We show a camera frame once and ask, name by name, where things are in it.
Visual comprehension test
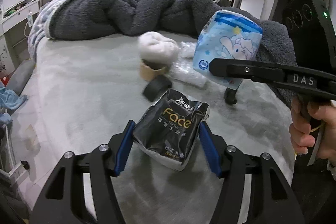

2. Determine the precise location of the black tape roll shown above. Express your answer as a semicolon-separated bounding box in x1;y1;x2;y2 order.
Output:
142;75;173;102

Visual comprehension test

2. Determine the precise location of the small cardboard tape roll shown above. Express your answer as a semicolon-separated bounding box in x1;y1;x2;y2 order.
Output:
139;60;169;82

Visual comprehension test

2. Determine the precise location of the white dressing table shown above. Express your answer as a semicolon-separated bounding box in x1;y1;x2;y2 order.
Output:
1;0;39;77

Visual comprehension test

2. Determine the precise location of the light blue hanging garment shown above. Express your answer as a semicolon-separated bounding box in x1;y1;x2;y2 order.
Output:
0;82;27;125

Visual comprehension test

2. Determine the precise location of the white clothes rack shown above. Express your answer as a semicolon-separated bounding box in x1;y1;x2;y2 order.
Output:
1;125;30;186

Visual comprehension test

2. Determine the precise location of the blue tissue pack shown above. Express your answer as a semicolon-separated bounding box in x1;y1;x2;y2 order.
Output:
193;10;263;90

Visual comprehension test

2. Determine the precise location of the bubble wrap piece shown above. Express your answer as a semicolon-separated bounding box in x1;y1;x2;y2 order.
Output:
179;42;197;59
169;60;207;88

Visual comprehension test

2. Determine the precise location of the white sock ball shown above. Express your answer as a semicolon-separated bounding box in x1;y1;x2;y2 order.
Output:
138;31;180;65

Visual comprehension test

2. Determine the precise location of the dark grey fleece blanket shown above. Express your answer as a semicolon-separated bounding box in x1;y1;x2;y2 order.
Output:
48;0;299;109

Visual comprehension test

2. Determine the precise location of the black tissue pack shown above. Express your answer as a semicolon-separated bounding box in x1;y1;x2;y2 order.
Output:
133;89;209;171

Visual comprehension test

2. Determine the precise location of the person's right hand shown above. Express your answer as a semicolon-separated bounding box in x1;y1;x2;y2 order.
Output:
288;96;336;168

